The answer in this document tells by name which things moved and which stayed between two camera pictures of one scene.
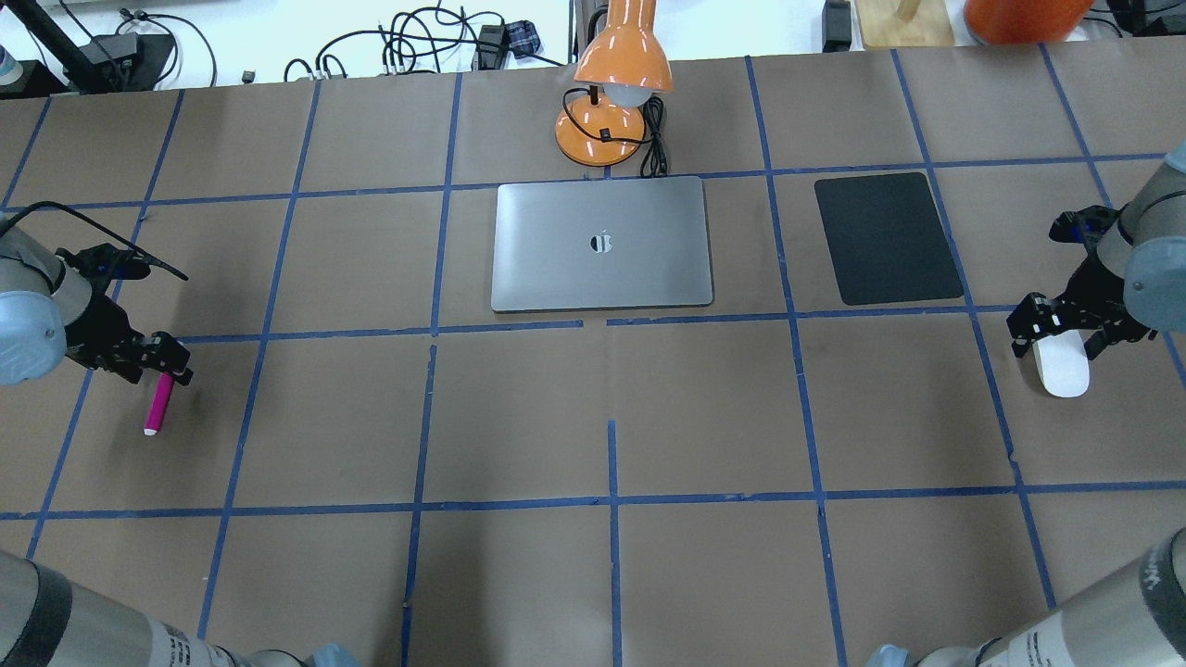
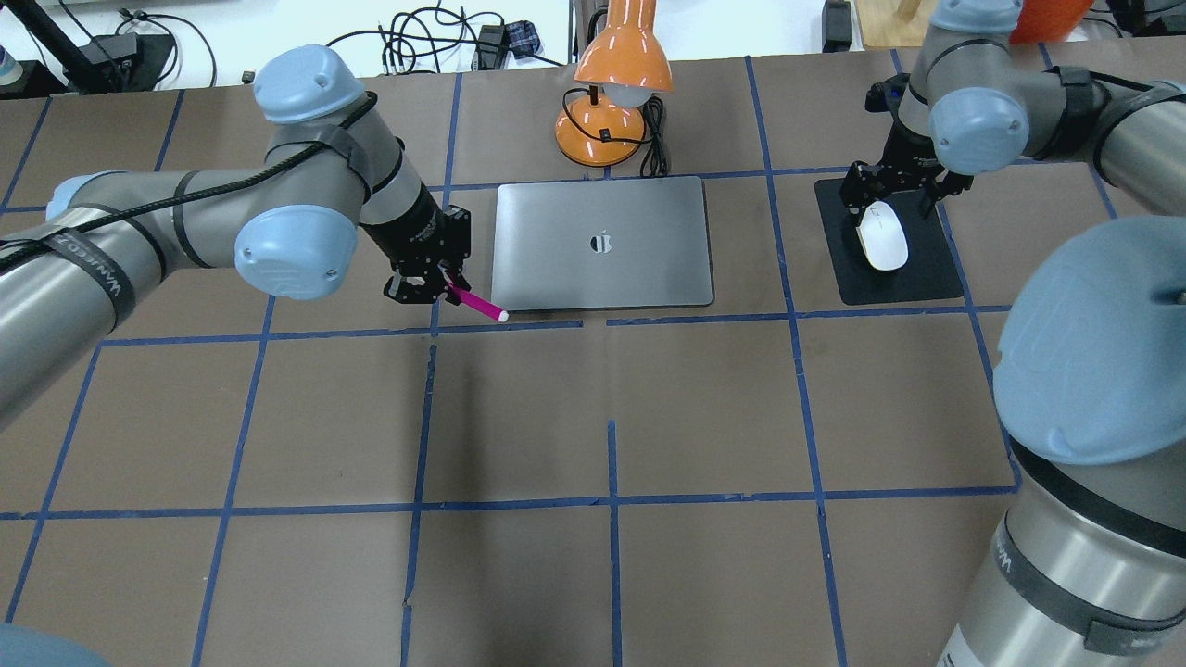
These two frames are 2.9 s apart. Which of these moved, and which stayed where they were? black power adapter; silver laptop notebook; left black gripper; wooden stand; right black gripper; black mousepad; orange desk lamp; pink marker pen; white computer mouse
Moved: white computer mouse; right black gripper; pink marker pen; left black gripper
Stayed: orange desk lamp; black power adapter; silver laptop notebook; black mousepad; wooden stand
